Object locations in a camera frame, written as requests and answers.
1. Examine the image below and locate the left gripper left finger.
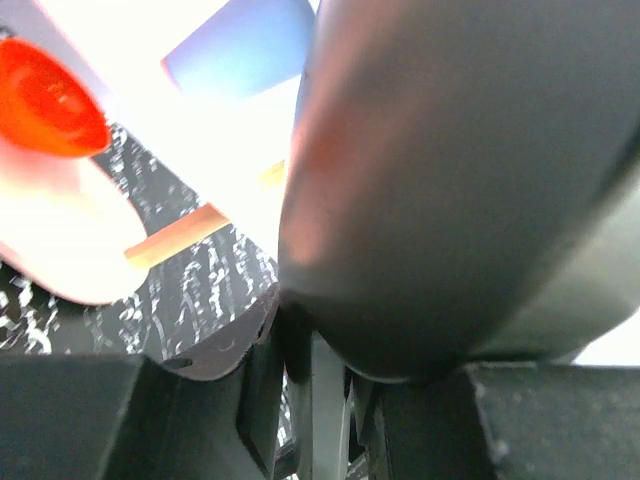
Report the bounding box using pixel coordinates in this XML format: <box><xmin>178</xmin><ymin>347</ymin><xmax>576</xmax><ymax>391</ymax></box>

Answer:
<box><xmin>1</xmin><ymin>286</ymin><xmax>283</xmax><ymax>479</ymax></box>

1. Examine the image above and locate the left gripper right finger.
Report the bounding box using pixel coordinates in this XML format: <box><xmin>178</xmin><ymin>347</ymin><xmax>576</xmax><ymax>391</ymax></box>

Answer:
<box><xmin>360</xmin><ymin>364</ymin><xmax>639</xmax><ymax>479</ymax></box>

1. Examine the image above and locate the grey shower head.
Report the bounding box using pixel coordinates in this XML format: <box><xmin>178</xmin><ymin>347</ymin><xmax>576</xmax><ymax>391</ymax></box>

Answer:
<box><xmin>277</xmin><ymin>0</ymin><xmax>640</xmax><ymax>480</ymax></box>

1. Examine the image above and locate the pink three-tier shelf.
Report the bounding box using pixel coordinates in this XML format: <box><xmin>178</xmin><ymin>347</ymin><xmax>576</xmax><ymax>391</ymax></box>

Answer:
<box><xmin>1</xmin><ymin>1</ymin><xmax>302</xmax><ymax>305</ymax></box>

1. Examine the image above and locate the orange cup on shelf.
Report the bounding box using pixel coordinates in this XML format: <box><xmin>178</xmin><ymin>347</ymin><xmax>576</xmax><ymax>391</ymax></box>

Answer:
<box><xmin>1</xmin><ymin>37</ymin><xmax>111</xmax><ymax>158</ymax></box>

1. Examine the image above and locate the blue cup on shelf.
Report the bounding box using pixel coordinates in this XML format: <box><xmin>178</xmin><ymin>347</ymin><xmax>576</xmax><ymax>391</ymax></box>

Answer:
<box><xmin>162</xmin><ymin>0</ymin><xmax>315</xmax><ymax>100</ymax></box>

